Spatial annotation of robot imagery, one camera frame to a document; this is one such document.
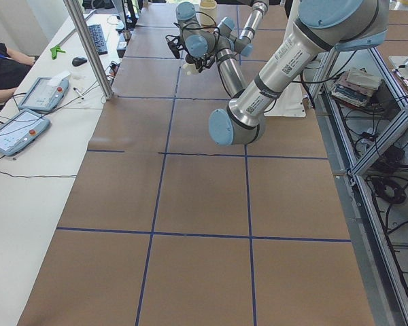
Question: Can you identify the stack of books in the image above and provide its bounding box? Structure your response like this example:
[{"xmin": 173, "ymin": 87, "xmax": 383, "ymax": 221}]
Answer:
[{"xmin": 330, "ymin": 68, "xmax": 382, "ymax": 107}]

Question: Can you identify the seated person in black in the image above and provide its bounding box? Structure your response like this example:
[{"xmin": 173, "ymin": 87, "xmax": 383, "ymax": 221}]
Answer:
[{"xmin": 0, "ymin": 43, "xmax": 36, "ymax": 104}]

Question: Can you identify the black marker pen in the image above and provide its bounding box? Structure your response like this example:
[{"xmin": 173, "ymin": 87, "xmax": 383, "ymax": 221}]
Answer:
[{"xmin": 73, "ymin": 87, "xmax": 84, "ymax": 100}]

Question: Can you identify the teach pendant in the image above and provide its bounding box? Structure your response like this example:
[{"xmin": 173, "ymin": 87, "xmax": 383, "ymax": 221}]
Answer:
[
  {"xmin": 18, "ymin": 77, "xmax": 69, "ymax": 113},
  {"xmin": 0, "ymin": 109, "xmax": 51, "ymax": 156}
]

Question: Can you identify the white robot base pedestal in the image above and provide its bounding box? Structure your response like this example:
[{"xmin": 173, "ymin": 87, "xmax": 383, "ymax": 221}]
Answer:
[{"xmin": 265, "ymin": 13, "xmax": 327, "ymax": 118}]

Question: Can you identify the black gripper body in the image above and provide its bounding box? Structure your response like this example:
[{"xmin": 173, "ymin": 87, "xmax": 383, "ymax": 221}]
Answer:
[{"xmin": 185, "ymin": 54, "xmax": 215, "ymax": 72}]

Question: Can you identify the black computer mouse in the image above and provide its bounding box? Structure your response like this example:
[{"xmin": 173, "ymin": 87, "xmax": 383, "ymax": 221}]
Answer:
[{"xmin": 71, "ymin": 57, "xmax": 88, "ymax": 67}]

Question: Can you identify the green plastic clamp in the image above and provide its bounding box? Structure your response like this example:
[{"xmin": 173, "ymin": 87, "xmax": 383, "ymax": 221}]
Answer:
[{"xmin": 50, "ymin": 45, "xmax": 66, "ymax": 60}]

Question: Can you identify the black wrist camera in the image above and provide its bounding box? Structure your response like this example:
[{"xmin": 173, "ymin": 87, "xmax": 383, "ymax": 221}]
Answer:
[{"xmin": 165, "ymin": 35, "xmax": 184, "ymax": 59}]

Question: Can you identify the far teach pendant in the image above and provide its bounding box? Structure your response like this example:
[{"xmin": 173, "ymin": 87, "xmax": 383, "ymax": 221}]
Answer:
[{"xmin": 18, "ymin": 77, "xmax": 69, "ymax": 113}]

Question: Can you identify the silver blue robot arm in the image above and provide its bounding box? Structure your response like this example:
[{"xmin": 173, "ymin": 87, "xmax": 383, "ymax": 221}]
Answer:
[
  {"xmin": 218, "ymin": 0, "xmax": 279, "ymax": 57},
  {"xmin": 169, "ymin": 1, "xmax": 389, "ymax": 145}
]

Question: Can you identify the black keyboard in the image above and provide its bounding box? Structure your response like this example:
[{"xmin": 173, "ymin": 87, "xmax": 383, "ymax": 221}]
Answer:
[{"xmin": 87, "ymin": 24, "xmax": 108, "ymax": 55}]

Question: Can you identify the white ribbed HOME mug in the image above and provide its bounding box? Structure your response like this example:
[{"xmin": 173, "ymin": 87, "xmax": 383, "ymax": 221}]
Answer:
[{"xmin": 182, "ymin": 62, "xmax": 199, "ymax": 76}]

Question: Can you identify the cream white bin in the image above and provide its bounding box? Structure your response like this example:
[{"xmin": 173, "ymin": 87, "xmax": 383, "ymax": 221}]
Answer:
[{"xmin": 199, "ymin": 0, "xmax": 217, "ymax": 26}]

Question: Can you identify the near teach pendant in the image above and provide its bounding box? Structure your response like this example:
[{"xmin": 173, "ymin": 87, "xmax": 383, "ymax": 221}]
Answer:
[{"xmin": 0, "ymin": 109, "xmax": 51, "ymax": 156}]

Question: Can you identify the aluminium frame post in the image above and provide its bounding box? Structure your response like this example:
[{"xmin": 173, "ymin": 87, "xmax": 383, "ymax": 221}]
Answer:
[{"xmin": 63, "ymin": 0, "xmax": 114, "ymax": 101}]

